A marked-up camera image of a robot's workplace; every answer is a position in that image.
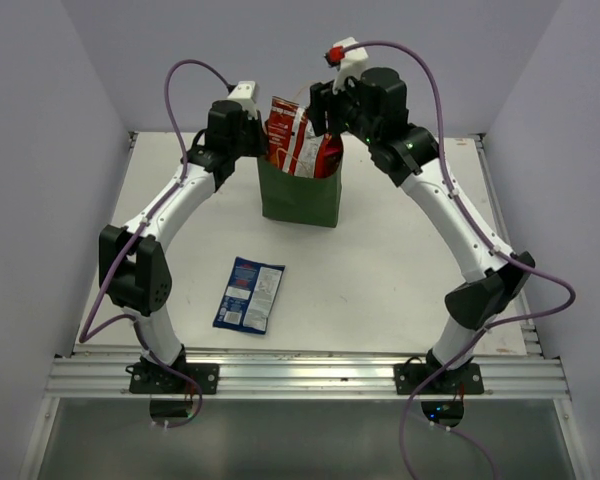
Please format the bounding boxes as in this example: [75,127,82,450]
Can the orange red Doritos bag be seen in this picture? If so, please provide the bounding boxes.
[266,97,333,179]

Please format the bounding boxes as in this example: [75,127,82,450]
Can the pink Real chips bag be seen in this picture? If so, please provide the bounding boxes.
[316,135,344,178]

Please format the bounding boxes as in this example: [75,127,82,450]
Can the green brown paper bag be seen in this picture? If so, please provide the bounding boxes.
[257,140,343,228]

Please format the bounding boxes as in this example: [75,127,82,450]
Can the blue snack bag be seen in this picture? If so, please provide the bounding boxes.
[213,257,285,335]

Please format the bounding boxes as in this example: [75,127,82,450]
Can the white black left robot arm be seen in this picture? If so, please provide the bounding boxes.
[97,97,267,369]

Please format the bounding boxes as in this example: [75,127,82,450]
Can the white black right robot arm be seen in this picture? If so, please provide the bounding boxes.
[307,67,535,371]

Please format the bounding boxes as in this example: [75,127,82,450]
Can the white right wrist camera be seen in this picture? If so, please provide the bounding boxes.
[325,37,369,95]

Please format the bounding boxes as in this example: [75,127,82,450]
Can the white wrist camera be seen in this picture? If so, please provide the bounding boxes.
[325,37,369,95]
[227,81,258,118]

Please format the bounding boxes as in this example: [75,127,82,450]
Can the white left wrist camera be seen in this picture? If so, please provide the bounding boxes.
[227,81,258,118]

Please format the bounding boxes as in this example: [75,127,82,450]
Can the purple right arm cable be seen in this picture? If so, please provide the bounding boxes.
[402,40,577,480]

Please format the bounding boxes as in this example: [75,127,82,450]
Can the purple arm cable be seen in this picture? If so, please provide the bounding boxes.
[402,40,577,480]
[78,59,234,429]

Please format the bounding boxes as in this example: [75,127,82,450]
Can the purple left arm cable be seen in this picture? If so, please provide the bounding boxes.
[78,59,234,429]

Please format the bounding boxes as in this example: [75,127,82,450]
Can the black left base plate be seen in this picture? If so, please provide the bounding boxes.
[125,362,220,395]

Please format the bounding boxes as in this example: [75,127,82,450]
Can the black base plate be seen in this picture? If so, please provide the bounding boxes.
[393,362,485,396]
[125,362,220,395]

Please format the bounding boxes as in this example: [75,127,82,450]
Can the aluminium rail frame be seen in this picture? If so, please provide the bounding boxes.
[21,139,593,479]

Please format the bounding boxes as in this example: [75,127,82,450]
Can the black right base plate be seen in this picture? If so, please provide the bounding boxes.
[393,362,485,396]

